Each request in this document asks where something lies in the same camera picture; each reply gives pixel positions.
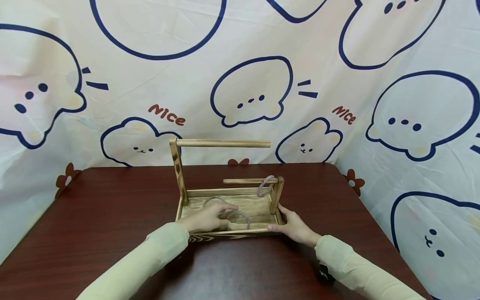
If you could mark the person's right hand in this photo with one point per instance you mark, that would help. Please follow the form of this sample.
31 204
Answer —
298 228

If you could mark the person's left hand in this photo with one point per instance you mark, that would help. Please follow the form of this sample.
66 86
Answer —
204 218

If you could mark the person's left index finger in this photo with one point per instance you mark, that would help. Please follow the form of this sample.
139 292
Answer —
227 207

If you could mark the person's right thumb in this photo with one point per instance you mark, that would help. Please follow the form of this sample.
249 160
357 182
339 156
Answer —
276 227

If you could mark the person's left fingers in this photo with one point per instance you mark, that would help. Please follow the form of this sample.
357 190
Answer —
223 223

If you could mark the person's right index finger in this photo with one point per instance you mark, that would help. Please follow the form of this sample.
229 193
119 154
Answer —
285 211

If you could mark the wooden rack with tray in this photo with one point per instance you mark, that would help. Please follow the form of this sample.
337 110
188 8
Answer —
258 210

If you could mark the person's left forearm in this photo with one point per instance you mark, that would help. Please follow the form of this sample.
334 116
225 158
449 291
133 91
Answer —
150 260

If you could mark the person's right forearm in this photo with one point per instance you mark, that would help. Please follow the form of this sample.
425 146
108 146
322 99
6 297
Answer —
360 268

